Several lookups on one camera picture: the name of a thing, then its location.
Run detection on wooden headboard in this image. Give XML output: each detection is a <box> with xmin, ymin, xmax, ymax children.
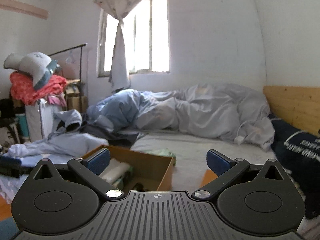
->
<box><xmin>263</xmin><ymin>85</ymin><xmax>320</xmax><ymax>137</ymax></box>

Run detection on black clothes rack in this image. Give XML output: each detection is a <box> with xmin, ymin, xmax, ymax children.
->
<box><xmin>47</xmin><ymin>43</ymin><xmax>88</xmax><ymax>98</ymax></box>

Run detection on dark navy printed pillow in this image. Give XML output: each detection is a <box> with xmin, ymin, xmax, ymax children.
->
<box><xmin>269</xmin><ymin>114</ymin><xmax>320</xmax><ymax>219</ymax></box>

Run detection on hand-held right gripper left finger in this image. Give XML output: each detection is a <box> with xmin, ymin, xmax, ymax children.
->
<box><xmin>32</xmin><ymin>147</ymin><xmax>125</xmax><ymax>200</ymax></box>

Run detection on brown cardboard boxes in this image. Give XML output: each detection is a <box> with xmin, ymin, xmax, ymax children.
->
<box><xmin>64</xmin><ymin>79</ymin><xmax>88</xmax><ymax>113</ymax></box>

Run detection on white and teal pillow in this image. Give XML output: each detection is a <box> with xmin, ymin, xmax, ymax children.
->
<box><xmin>4</xmin><ymin>52</ymin><xmax>60</xmax><ymax>90</ymax></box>

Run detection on light grey-blue duvet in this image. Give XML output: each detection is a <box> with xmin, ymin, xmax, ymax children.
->
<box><xmin>86</xmin><ymin>84</ymin><xmax>275</xmax><ymax>152</ymax></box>

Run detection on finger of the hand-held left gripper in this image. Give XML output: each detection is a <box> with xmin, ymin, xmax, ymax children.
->
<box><xmin>0</xmin><ymin>155</ymin><xmax>22</xmax><ymax>178</ymax></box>

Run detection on window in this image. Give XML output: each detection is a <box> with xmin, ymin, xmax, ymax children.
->
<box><xmin>97</xmin><ymin>0</ymin><xmax>171</xmax><ymax>78</ymax></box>

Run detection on white curtain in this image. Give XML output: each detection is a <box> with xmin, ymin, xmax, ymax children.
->
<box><xmin>94</xmin><ymin>0</ymin><xmax>152</xmax><ymax>93</ymax></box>

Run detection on person's teal clothing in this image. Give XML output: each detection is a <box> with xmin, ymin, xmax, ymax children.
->
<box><xmin>0</xmin><ymin>216</ymin><xmax>19</xmax><ymax>240</ymax></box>

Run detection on red quilt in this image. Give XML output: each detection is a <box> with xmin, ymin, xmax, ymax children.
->
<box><xmin>10</xmin><ymin>71</ymin><xmax>67</xmax><ymax>105</ymax></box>

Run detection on pale clothes hanger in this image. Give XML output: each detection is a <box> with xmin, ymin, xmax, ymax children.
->
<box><xmin>65</xmin><ymin>51</ymin><xmax>77</xmax><ymax>64</ymax></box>

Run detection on white suitcase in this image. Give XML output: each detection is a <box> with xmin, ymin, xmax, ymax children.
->
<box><xmin>24</xmin><ymin>99</ymin><xmax>62</xmax><ymax>142</ymax></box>

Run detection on teal storage bin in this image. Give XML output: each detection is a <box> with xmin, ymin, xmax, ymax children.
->
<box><xmin>15</xmin><ymin>114</ymin><xmax>30</xmax><ymax>138</ymax></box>

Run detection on printed blue bed sheet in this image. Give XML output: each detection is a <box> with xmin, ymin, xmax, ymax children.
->
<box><xmin>0</xmin><ymin>132</ymin><xmax>280</xmax><ymax>205</ymax></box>

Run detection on pink cloth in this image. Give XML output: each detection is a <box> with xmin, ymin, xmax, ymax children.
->
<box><xmin>47</xmin><ymin>94</ymin><xmax>67</xmax><ymax>107</ymax></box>

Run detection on green tissue pack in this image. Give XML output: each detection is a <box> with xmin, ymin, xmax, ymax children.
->
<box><xmin>100</xmin><ymin>158</ymin><xmax>133</xmax><ymax>188</ymax></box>

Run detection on light blue hooded jacket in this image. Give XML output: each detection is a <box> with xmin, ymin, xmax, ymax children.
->
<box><xmin>6</xmin><ymin>109</ymin><xmax>110</xmax><ymax>158</ymax></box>

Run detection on dark grey garment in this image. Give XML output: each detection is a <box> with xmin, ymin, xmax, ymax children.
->
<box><xmin>80</xmin><ymin>124</ymin><xmax>145</xmax><ymax>148</ymax></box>

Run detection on green cloth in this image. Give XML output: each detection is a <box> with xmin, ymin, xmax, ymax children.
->
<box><xmin>146</xmin><ymin>149</ymin><xmax>176</xmax><ymax>158</ymax></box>

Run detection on orange cardboard box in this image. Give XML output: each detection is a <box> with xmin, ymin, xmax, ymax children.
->
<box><xmin>82</xmin><ymin>145</ymin><xmax>176</xmax><ymax>193</ymax></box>

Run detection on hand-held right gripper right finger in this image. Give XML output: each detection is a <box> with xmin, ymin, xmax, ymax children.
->
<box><xmin>191</xmin><ymin>149</ymin><xmax>289</xmax><ymax>202</ymax></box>

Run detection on white charger cable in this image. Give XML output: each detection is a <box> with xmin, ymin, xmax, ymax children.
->
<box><xmin>234</xmin><ymin>120</ymin><xmax>253</xmax><ymax>145</ymax></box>

